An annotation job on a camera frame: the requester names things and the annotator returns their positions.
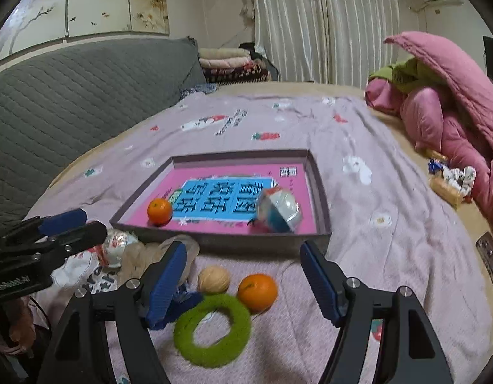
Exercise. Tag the beige ball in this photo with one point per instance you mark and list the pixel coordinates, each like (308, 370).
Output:
(213, 280)

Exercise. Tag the white snack packet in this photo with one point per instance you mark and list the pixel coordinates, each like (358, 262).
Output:
(278, 210)

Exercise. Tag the yellow snack packet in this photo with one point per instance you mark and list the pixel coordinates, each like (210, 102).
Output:
(444, 190)

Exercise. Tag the painted wall poster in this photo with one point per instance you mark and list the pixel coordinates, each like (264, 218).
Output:
(110, 8)

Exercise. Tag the shallow grey cardboard box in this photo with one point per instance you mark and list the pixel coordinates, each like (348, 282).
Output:
(230, 244)

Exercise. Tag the beige scrunchie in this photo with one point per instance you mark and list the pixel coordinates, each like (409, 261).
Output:
(138, 256)

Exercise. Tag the pink printed bedsheet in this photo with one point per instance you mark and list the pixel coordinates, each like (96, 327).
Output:
(350, 216)

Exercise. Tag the cream folded blanket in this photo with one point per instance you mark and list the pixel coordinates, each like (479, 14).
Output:
(222, 52)

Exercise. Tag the large orange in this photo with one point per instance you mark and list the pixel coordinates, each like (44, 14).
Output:
(257, 292)

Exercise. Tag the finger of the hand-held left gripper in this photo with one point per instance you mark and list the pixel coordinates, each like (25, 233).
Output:
(82, 234)
(64, 220)

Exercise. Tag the white curtain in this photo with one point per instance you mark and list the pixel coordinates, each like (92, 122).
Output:
(330, 28)

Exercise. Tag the white and red packet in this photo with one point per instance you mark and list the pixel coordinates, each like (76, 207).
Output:
(118, 244)

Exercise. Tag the remote control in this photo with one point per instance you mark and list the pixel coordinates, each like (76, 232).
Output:
(488, 248)

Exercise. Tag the pink quilt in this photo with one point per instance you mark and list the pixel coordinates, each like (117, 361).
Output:
(450, 128)

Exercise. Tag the grey quilted sofa cover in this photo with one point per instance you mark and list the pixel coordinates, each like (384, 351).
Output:
(70, 96)

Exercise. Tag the small orange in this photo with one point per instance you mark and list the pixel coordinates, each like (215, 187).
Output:
(159, 211)

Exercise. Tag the blue patterned cloth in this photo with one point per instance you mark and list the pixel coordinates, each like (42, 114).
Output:
(198, 90)

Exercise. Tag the orange snack packet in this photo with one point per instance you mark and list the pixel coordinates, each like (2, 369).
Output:
(436, 154)

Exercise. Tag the pink folded blanket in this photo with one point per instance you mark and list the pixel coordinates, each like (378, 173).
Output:
(226, 62)

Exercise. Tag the blue candy wrapper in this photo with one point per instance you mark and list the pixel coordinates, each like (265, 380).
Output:
(436, 166)

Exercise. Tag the green cloth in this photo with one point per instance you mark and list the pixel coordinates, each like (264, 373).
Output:
(406, 74)

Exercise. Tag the dark floral folded blanket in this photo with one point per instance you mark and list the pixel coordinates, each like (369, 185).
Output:
(238, 75)

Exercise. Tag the blue snack packet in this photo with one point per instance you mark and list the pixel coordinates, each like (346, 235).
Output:
(189, 302)

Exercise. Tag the pink and blue book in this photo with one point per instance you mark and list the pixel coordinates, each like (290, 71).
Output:
(214, 200)

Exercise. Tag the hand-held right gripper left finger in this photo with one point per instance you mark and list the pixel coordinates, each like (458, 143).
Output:
(166, 284)

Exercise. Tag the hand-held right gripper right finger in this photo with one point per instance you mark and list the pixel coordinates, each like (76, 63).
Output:
(318, 284)

